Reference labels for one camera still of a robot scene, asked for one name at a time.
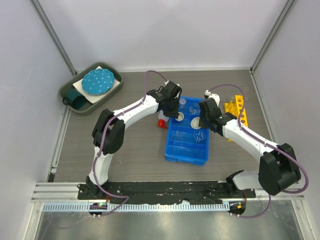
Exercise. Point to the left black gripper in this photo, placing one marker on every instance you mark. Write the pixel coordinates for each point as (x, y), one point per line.
(174, 113)

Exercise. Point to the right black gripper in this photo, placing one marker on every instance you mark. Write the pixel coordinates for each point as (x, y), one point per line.
(201, 123)

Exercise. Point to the clear glass flask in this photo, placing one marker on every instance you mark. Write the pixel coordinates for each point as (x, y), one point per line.
(195, 109)

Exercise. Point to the small white ceramic dish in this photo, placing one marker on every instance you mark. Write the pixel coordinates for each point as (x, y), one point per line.
(195, 123)

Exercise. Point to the white squeeze bottle red cap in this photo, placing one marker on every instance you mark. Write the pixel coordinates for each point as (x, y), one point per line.
(162, 120)

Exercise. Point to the small translucent plastic cup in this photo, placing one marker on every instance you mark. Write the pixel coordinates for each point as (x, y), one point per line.
(180, 117)

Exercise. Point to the yellow test tube rack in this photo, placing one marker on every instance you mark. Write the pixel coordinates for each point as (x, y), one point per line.
(235, 110)

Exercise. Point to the blue divided plastic bin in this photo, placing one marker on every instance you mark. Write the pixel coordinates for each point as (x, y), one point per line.
(187, 151)

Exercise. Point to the clear glass beaker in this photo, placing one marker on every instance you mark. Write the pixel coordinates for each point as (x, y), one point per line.
(199, 136)

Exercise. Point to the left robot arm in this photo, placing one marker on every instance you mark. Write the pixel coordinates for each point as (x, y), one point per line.
(109, 131)

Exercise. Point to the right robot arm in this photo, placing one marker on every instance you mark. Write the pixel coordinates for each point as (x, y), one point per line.
(278, 168)

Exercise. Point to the blue dotted plate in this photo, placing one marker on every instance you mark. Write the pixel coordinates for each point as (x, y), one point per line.
(98, 81)

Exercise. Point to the white square board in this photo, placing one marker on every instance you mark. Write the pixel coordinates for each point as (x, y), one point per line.
(95, 98)

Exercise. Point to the grey-green plastic tray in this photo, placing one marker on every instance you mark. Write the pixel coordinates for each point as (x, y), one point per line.
(89, 108)

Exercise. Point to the dark green mug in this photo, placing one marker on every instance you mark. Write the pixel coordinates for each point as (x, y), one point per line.
(74, 99)

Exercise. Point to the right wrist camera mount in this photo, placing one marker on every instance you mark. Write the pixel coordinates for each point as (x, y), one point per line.
(216, 97)

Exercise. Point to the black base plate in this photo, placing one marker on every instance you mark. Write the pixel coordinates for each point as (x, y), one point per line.
(163, 192)

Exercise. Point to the right aluminium frame post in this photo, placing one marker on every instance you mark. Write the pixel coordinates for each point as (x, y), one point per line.
(282, 16)

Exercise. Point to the aluminium frame post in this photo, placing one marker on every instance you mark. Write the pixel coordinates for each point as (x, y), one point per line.
(53, 35)
(282, 16)

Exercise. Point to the left aluminium frame post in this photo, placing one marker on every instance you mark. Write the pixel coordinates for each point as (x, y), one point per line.
(53, 35)

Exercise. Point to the white slotted cable duct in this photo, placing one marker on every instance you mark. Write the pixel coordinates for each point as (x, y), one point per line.
(102, 207)

